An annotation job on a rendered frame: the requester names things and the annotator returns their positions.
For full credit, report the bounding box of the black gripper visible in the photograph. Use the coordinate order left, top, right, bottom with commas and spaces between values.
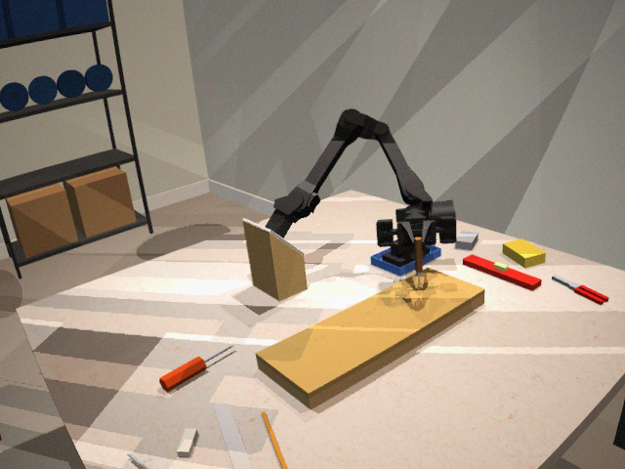
376, 210, 456, 247

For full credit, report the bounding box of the wooden floor panel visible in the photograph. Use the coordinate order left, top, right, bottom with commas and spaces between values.
256, 267, 484, 410

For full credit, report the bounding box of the red long bar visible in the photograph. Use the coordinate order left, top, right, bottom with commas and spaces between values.
463, 254, 542, 291

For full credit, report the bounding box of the blue tray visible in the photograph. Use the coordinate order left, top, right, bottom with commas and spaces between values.
370, 245, 441, 277

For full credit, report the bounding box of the brown-handled awl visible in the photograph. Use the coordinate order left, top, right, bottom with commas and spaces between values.
414, 237, 423, 288

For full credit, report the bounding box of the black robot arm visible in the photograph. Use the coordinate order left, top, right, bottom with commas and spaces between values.
265, 109, 455, 238

